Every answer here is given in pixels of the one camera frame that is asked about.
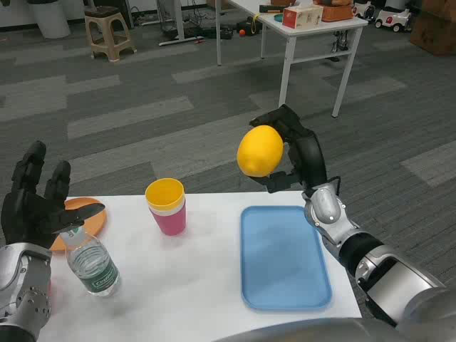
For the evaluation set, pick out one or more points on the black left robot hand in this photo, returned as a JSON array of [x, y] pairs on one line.
[[28, 213]]

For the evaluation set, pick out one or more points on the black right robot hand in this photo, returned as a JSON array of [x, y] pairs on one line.
[[308, 156]]

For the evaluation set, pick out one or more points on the yellow lemon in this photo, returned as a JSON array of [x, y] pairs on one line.
[[259, 151]]

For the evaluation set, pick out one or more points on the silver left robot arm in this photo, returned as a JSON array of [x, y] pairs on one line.
[[21, 285]]

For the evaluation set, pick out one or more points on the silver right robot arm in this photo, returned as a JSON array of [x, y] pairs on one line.
[[392, 278]]

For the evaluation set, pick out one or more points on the orange round plate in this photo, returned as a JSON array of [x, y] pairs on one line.
[[96, 222]]

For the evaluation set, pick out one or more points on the blue rectangle plate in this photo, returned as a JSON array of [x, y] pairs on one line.
[[283, 256]]

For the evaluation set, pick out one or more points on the clear water bottle green label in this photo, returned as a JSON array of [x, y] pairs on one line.
[[94, 267]]

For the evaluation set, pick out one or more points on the white metal table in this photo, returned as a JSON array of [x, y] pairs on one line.
[[320, 26]]

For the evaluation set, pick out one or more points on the yellow plastic cup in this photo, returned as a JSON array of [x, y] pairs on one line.
[[165, 194]]

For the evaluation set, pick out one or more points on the white plastic cup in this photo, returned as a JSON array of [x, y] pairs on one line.
[[167, 212]]

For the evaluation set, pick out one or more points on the red white tissue box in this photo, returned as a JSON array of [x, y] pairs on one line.
[[303, 17]]

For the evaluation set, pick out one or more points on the pink plastic cup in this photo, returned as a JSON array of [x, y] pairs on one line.
[[170, 224]]

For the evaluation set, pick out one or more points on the orange box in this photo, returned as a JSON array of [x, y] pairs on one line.
[[336, 13]]

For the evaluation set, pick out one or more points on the small white toy car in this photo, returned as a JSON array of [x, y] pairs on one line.
[[365, 9]]

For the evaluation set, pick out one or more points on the large white toy car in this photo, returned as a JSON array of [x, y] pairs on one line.
[[392, 18]]

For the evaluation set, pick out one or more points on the brown cardboard box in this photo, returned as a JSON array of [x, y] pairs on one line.
[[434, 28]]

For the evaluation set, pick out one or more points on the white desk leg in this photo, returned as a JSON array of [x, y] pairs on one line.
[[179, 21]]

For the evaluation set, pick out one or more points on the white bin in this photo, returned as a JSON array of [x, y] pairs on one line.
[[50, 19]]

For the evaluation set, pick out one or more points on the beige plastic stool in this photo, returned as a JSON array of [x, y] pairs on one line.
[[107, 21]]

